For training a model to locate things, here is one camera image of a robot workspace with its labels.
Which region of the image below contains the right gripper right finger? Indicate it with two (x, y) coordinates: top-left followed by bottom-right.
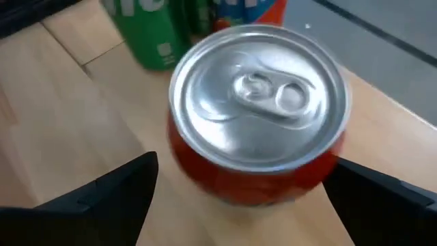
(322, 157), (437, 246)

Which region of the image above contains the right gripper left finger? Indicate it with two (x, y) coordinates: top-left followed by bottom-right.
(0, 152), (160, 246)

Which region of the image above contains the orange-red Fanta can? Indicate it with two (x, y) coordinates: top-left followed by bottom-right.
(166, 23), (352, 208)
(211, 0), (288, 33)

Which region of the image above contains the black wire shelf rack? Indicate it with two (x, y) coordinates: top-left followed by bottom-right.
(0, 20), (437, 246)

